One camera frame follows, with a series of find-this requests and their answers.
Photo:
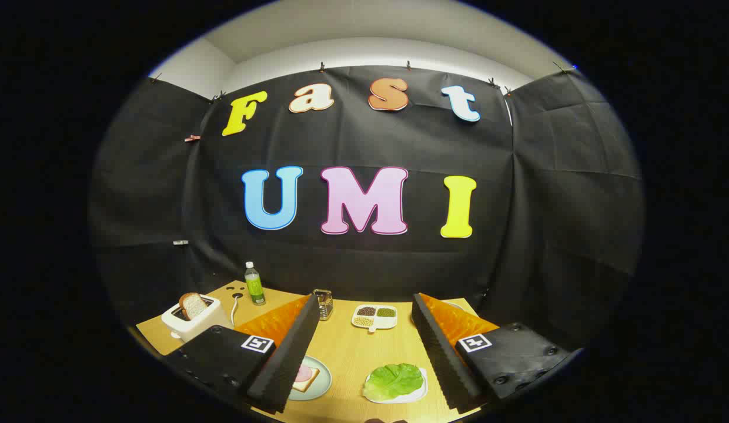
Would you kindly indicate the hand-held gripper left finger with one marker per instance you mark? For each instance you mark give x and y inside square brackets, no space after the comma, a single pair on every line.
[288,358]

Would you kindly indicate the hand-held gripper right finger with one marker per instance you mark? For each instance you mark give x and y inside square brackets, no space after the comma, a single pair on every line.
[441,352]

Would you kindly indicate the green lettuce leaf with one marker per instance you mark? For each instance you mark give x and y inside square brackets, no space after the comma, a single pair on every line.
[394,380]

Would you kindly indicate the toasted bread slice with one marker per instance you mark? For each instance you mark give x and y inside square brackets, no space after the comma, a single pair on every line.
[193,305]

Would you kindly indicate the pink ham slice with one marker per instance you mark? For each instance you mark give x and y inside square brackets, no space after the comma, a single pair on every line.
[303,373]

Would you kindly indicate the bread slice under ham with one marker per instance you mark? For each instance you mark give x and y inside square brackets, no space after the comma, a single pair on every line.
[304,386]

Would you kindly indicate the pale green round plate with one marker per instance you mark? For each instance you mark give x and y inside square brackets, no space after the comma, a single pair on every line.
[322,379]

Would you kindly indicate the white square plate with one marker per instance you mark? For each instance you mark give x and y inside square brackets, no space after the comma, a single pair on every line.
[420,390]

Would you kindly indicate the white round plate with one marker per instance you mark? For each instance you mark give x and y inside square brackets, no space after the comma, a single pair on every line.
[457,304]

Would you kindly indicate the white divided dish with beans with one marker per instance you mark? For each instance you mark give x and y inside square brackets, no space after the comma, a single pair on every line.
[374,317]

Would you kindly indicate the green label drink bottle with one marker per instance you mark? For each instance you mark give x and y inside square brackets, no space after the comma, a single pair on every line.
[255,286]

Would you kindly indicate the white toaster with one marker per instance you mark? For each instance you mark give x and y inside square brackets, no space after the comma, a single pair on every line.
[197,326]

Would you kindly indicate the black backdrop cloth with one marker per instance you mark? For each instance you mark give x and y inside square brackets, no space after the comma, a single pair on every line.
[353,147]

